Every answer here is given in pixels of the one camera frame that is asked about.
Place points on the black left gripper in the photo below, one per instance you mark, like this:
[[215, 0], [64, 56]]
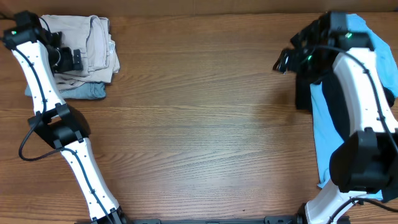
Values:
[[69, 59]]

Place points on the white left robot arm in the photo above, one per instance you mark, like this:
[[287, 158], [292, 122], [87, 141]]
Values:
[[61, 126]]

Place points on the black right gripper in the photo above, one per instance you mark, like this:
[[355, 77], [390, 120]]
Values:
[[292, 55]]

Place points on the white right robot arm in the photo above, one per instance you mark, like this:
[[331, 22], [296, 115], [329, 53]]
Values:
[[366, 162]]

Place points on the light blue t-shirt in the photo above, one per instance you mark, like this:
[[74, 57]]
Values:
[[323, 124]]

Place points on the beige cargo shorts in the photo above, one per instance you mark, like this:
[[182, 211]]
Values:
[[90, 35]]

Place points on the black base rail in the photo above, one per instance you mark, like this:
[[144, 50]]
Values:
[[217, 221]]

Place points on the folded light blue jeans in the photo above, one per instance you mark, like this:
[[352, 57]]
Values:
[[86, 91]]

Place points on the black shirt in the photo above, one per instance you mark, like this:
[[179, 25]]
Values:
[[335, 93]]

